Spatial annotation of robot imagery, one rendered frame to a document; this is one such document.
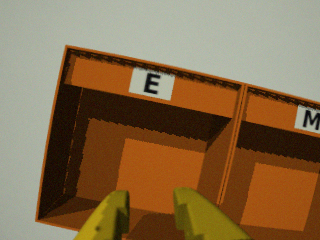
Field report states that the orange bin marked e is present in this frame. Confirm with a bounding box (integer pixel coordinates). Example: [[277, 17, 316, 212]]
[[35, 45, 320, 240]]

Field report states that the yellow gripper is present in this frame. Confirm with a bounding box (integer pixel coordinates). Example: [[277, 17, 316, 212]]
[[73, 187, 254, 240]]

